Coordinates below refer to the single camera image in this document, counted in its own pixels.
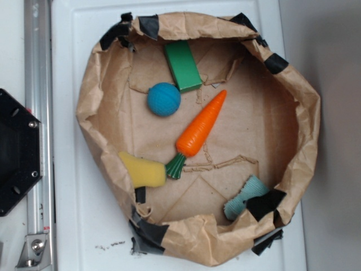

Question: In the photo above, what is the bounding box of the yellow sponge piece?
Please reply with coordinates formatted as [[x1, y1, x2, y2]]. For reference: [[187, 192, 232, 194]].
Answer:
[[118, 151, 167, 189]]

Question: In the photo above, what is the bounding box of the aluminium rail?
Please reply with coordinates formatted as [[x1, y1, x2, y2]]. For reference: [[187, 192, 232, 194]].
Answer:
[[24, 1, 58, 270]]

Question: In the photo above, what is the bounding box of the blue rubber ball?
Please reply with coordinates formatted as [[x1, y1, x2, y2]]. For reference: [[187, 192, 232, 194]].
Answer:
[[147, 82, 181, 117]]

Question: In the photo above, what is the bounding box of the light blue cloth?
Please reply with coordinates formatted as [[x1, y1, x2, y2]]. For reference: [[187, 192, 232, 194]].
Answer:
[[223, 174, 270, 221]]

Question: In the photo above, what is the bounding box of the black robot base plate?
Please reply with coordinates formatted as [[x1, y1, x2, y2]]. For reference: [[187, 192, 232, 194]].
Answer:
[[0, 89, 42, 217]]

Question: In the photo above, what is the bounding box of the brown paper bag basin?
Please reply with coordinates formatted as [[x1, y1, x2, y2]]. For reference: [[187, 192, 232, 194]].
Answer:
[[76, 12, 320, 266]]

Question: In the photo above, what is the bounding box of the metal corner bracket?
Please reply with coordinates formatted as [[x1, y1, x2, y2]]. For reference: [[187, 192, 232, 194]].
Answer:
[[15, 233, 51, 270]]

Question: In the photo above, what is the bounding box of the orange toy carrot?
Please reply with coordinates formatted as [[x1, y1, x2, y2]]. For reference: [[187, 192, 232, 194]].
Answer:
[[166, 90, 227, 180]]

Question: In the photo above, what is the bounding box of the green rectangular block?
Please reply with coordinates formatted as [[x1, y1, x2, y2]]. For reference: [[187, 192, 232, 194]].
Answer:
[[164, 41, 202, 93]]

